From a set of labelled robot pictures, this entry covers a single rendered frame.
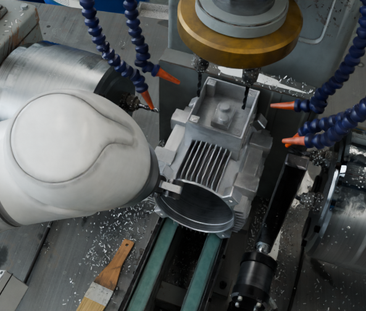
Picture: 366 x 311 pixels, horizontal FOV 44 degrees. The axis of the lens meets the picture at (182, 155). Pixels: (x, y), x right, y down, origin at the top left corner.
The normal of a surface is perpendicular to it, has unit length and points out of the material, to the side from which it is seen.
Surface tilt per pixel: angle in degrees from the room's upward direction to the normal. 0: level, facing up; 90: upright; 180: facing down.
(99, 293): 0
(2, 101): 43
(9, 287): 54
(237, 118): 0
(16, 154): 35
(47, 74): 13
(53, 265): 0
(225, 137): 90
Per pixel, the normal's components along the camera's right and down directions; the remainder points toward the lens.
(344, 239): -0.30, 0.48
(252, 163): 0.04, -0.60
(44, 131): -0.11, -0.21
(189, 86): -0.33, 0.75
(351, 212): -0.22, 0.13
